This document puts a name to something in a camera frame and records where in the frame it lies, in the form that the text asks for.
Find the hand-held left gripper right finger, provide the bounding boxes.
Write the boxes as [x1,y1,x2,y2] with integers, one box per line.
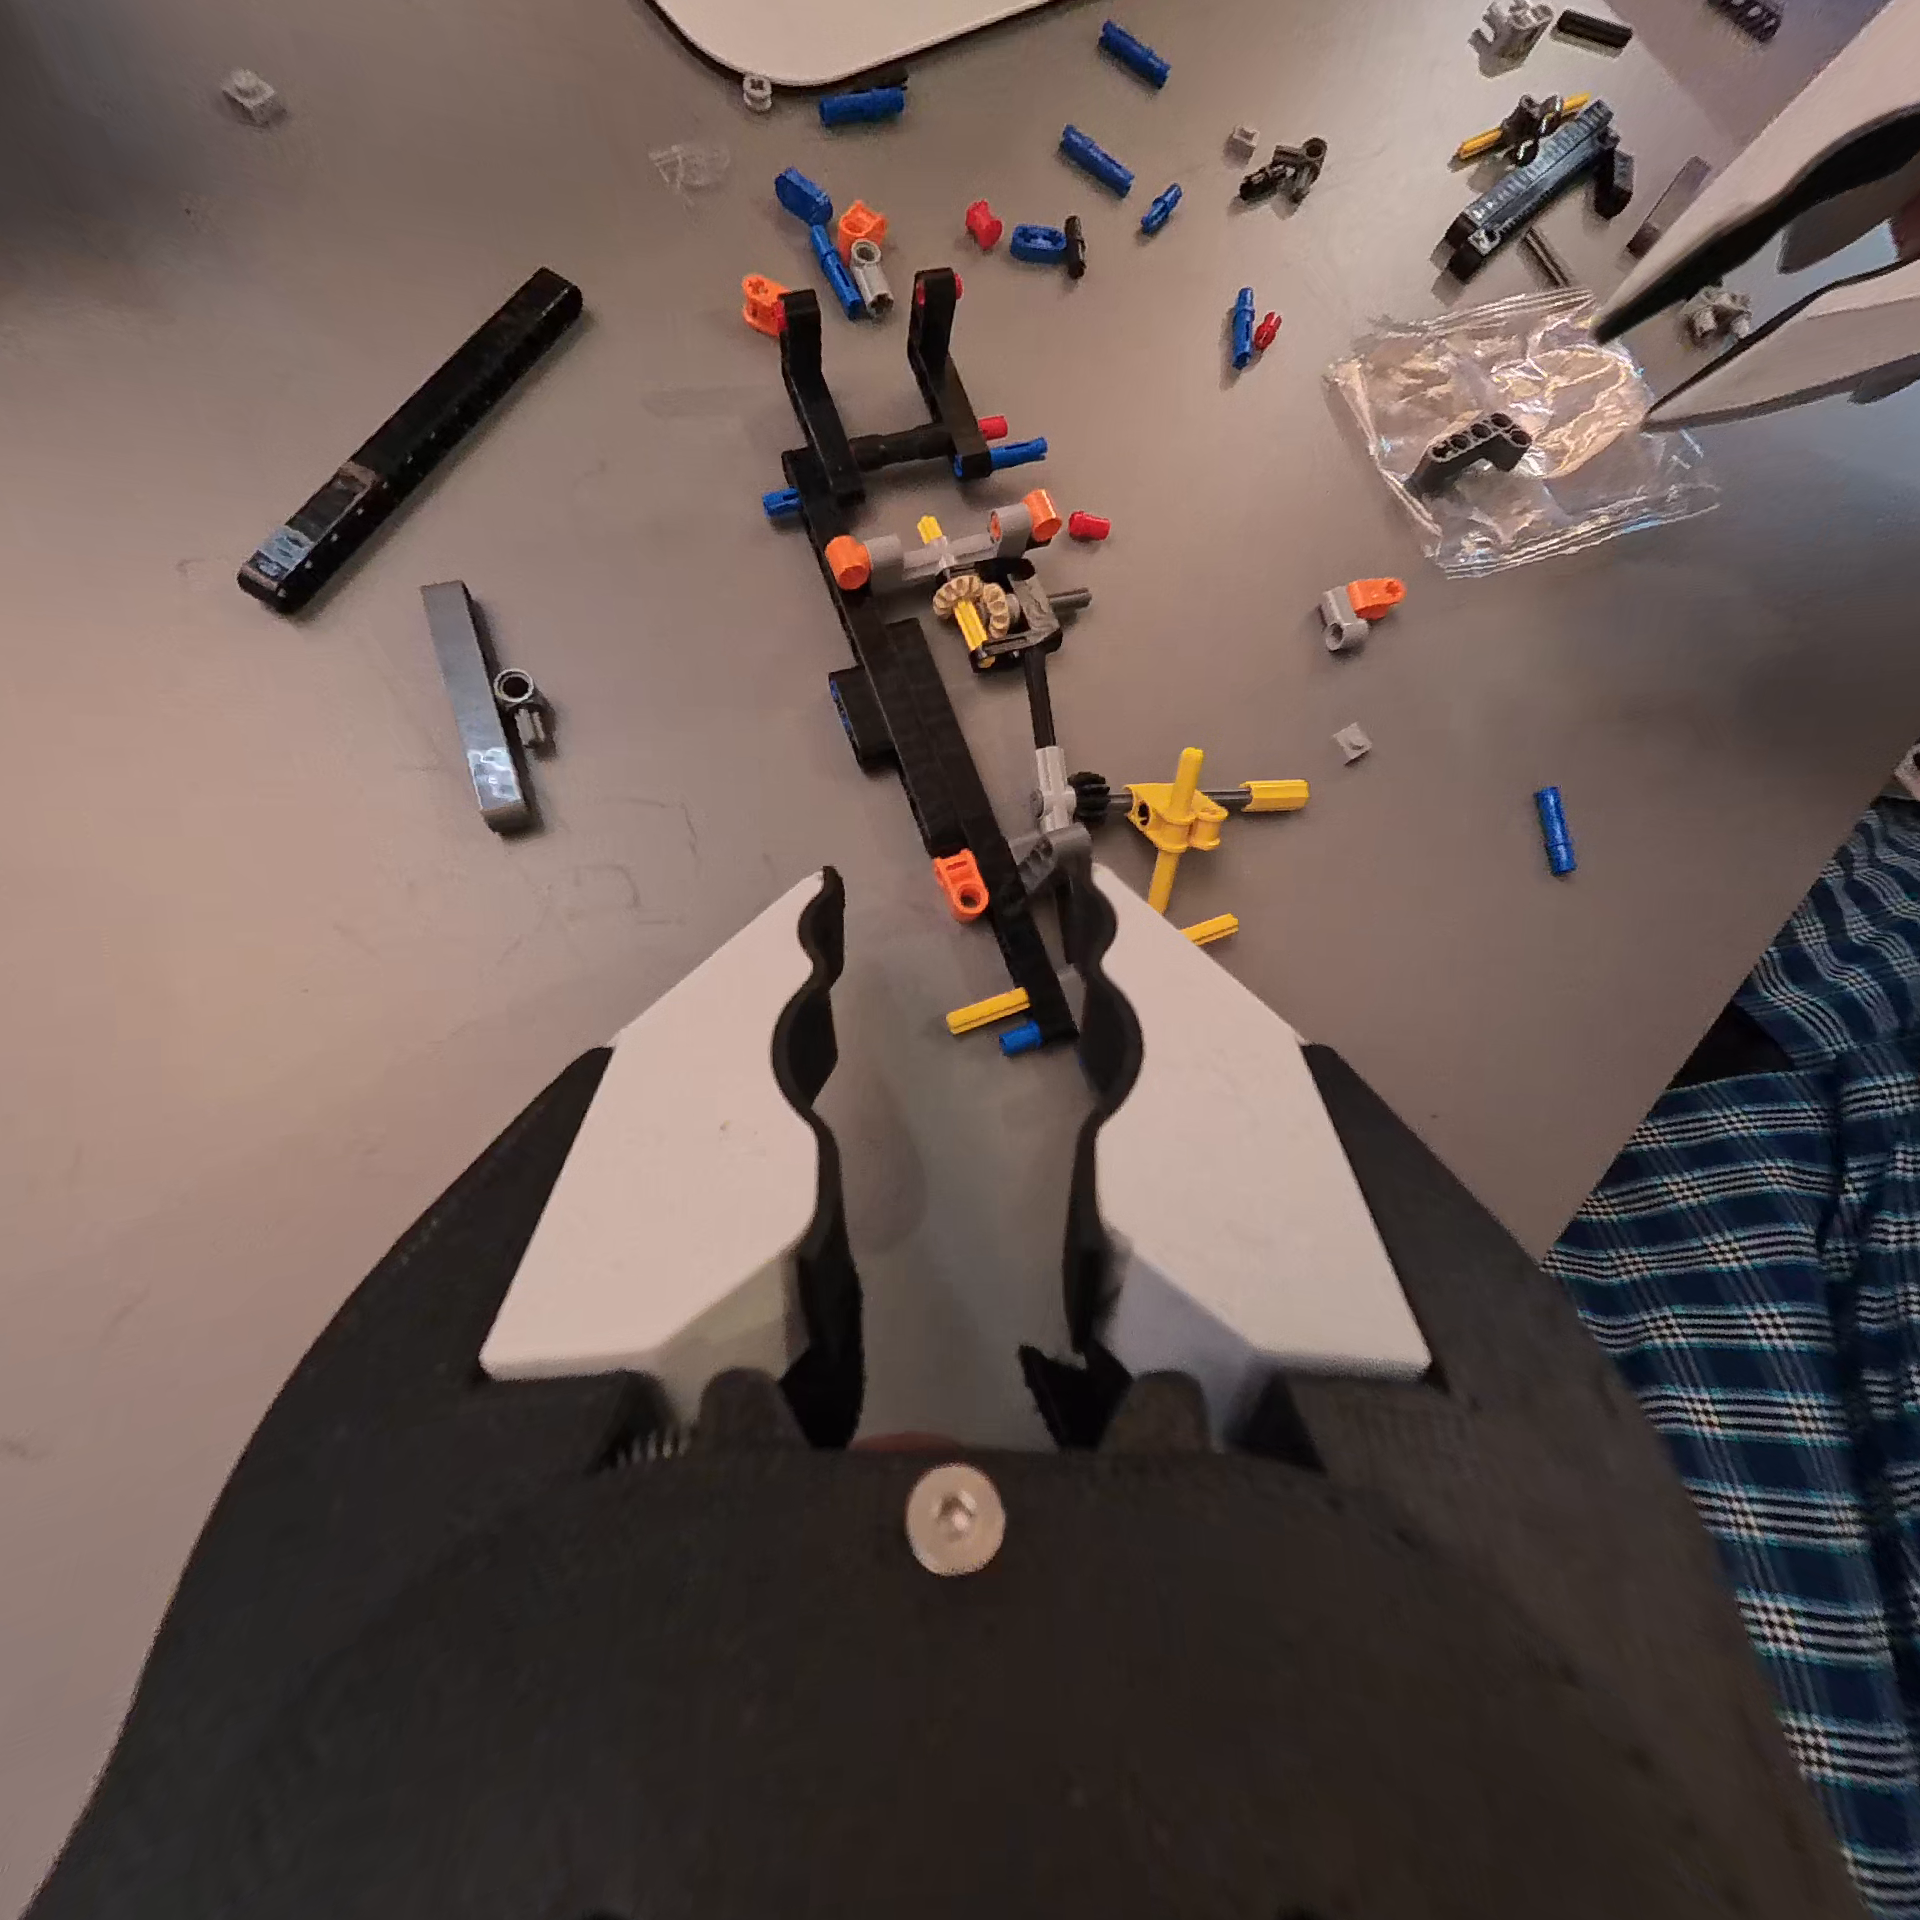
[1066,873,1430,1439]

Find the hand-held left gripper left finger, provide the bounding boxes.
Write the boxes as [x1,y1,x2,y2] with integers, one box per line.
[478,873,862,1439]

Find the scattered blue lego pins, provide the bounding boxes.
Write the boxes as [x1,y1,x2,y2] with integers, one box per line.
[811,21,1580,879]

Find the white book stand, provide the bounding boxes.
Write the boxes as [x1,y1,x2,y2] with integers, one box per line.
[646,0,1054,83]

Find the yellow connector axle lego assembly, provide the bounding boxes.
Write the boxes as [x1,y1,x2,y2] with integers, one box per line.
[1029,657,1310,911]

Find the small clear plastic bag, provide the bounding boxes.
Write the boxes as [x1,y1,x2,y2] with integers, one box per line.
[1329,295,1723,576]

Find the dark grey short lego beam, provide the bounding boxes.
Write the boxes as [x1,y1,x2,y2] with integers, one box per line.
[1624,157,1711,255]

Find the blue plaid shirt person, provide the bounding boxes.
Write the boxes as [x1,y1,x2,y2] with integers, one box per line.
[1544,799,1920,1920]

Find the black lego chassis assembly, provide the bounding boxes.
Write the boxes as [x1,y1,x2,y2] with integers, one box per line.
[742,265,1244,1059]

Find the black angled lego beam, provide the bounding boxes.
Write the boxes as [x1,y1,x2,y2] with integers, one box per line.
[1404,414,1536,498]

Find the long black lego beam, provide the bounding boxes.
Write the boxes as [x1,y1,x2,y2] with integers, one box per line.
[236,265,582,618]

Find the dark lego beam subassembly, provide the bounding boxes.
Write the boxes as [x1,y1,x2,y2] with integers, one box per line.
[1442,93,1635,284]

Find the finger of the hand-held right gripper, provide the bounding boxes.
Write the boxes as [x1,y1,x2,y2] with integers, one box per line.
[1642,259,1920,427]
[1587,39,1920,339]

